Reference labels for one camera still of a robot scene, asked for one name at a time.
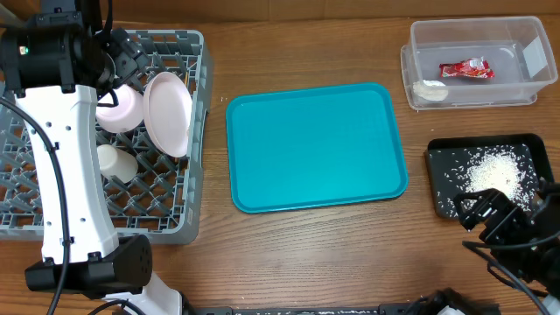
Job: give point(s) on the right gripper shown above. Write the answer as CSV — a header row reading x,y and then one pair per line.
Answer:
x,y
488,209

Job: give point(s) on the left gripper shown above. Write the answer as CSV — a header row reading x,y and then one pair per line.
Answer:
x,y
132,58

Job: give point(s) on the small pink-white bowl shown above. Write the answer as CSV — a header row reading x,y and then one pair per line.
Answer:
x,y
127,115

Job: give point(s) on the large white plate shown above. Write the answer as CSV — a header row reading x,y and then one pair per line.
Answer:
x,y
167,109

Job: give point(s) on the white cup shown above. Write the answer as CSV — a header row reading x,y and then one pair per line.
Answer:
x,y
116,163

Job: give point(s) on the white tissue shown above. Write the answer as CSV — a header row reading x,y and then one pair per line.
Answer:
x,y
431,90

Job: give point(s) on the red snack wrapper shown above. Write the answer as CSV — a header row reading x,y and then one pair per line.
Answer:
x,y
476,68

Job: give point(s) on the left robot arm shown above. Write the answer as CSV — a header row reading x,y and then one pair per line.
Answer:
x,y
56,69

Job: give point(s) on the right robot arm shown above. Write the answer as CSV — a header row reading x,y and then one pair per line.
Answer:
x,y
538,280

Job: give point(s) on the pile of white rice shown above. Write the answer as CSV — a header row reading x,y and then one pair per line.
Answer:
x,y
508,168

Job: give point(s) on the black plastic tray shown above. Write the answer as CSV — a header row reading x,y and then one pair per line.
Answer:
x,y
533,141

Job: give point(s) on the grey plastic dish rack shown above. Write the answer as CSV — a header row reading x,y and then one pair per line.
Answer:
x,y
163,201

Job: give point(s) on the clear plastic bin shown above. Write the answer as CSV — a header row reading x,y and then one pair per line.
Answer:
x,y
516,48

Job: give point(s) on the teal plastic tray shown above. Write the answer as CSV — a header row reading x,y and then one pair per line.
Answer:
x,y
314,147

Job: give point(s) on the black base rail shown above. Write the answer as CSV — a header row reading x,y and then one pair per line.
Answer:
x,y
382,309

